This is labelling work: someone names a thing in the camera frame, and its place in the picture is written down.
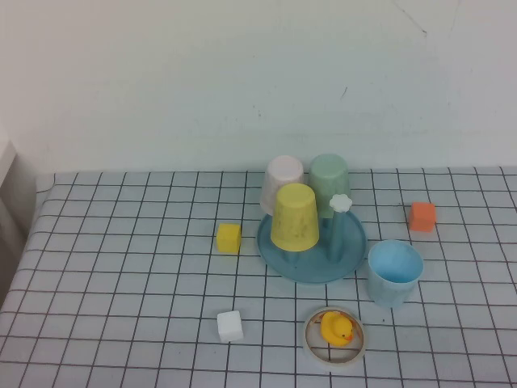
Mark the light blue plastic cup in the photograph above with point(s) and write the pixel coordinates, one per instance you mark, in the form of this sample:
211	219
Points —
393	283

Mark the pale pink plastic cup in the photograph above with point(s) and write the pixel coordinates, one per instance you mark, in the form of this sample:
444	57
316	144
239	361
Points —
282	169

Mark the yellow plastic cup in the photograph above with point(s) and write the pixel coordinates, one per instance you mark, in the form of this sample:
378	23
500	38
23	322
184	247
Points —
295	218

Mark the light green plastic cup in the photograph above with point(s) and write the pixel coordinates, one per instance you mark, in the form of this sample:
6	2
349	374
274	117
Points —
329	174

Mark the blue cup stand with pegs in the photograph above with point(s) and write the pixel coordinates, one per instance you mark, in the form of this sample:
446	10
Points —
315	271

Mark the yellow foam cube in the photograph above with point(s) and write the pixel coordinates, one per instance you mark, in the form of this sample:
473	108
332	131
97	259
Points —
228	238

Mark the white foam cube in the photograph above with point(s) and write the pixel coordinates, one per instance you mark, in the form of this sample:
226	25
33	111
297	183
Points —
230	326

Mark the yellow rubber duck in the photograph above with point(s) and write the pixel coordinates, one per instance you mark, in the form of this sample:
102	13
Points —
335	329

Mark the orange foam cube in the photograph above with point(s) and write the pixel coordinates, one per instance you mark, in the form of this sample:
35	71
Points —
422	217

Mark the white tape roll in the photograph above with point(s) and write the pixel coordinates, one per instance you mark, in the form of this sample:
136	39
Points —
335	362

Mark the white side panel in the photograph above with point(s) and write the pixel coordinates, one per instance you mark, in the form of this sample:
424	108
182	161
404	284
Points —
10	194

